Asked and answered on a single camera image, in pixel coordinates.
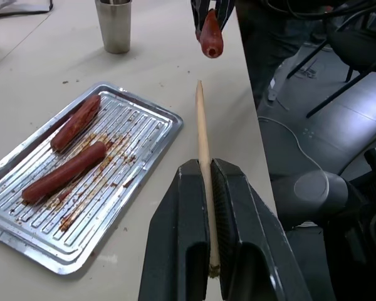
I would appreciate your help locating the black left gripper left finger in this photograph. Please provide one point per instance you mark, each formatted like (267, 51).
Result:
(172, 238)

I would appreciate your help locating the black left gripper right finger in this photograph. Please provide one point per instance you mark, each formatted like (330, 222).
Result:
(253, 244)

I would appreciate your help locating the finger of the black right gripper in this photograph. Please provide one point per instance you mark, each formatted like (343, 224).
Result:
(225, 9)
(198, 12)

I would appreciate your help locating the red sausage with pierced end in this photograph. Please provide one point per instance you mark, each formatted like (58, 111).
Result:
(211, 34)

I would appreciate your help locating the wooden skewer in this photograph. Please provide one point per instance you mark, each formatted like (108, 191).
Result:
(203, 131)

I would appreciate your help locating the stainless steel cup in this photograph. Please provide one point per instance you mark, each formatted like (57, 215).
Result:
(114, 25)

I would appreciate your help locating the ribbed silver metal tray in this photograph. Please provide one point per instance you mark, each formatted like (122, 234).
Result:
(134, 147)

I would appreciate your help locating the silver robot body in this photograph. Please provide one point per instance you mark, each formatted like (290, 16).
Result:
(316, 194)

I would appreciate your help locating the black robot mechanism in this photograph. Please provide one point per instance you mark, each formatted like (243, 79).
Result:
(373, 219)

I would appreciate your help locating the black chair frame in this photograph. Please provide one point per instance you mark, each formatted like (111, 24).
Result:
(351, 47)

